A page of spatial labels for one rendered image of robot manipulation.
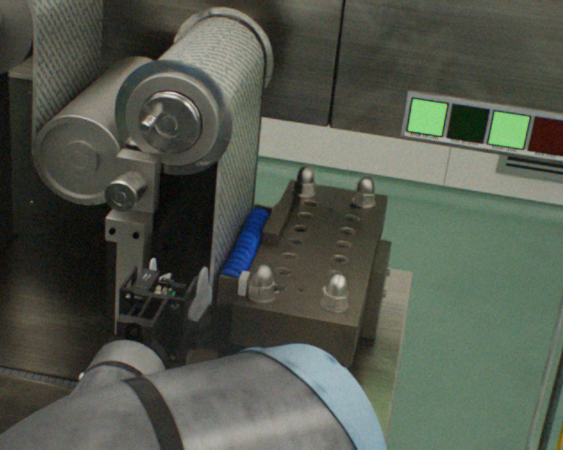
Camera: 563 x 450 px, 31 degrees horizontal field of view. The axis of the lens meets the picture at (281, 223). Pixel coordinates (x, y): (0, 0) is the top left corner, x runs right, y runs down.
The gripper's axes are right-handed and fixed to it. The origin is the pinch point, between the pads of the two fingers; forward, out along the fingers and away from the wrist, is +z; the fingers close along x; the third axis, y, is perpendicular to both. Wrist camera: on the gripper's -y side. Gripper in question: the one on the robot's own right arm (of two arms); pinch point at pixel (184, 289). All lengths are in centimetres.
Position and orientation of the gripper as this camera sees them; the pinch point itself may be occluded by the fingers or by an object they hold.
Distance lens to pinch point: 121.4
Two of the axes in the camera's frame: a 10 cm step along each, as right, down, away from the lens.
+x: -9.8, -1.7, 1.2
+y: 0.9, -8.9, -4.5
